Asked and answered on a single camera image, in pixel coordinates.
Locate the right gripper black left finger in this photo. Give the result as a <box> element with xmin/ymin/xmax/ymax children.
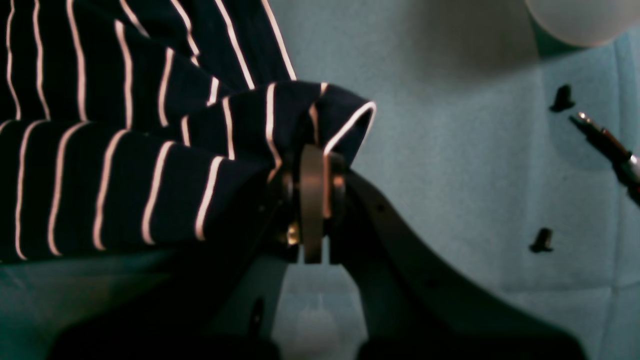
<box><xmin>299</xmin><ymin>145</ymin><xmax>325</xmax><ymax>264</ymax></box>

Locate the teal table cloth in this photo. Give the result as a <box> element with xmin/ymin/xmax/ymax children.
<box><xmin>1</xmin><ymin>0</ymin><xmax>639</xmax><ymax>360</ymax></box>

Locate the translucent white cup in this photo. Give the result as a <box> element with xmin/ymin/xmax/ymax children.
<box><xmin>525</xmin><ymin>0</ymin><xmax>640</xmax><ymax>48</ymax></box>

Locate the black screw lower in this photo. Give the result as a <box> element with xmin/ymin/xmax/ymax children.
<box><xmin>550</xmin><ymin>84</ymin><xmax>576</xmax><ymax>113</ymax></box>

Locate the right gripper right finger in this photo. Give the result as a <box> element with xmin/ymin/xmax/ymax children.
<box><xmin>327</xmin><ymin>155</ymin><xmax>586</xmax><ymax>360</ymax></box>

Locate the black screw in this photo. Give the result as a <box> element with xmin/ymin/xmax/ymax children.
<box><xmin>529</xmin><ymin>227</ymin><xmax>554</xmax><ymax>254</ymax></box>
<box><xmin>550</xmin><ymin>84</ymin><xmax>576</xmax><ymax>113</ymax></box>

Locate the red metal probe tool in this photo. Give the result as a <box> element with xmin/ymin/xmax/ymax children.
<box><xmin>570</xmin><ymin>112</ymin><xmax>640</xmax><ymax>206</ymax></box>

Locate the navy white striped t-shirt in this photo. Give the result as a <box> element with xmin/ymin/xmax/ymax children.
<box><xmin>0</xmin><ymin>0</ymin><xmax>377</xmax><ymax>264</ymax></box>

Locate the black screw middle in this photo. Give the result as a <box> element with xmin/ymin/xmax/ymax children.
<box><xmin>529</xmin><ymin>227</ymin><xmax>554</xmax><ymax>254</ymax></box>

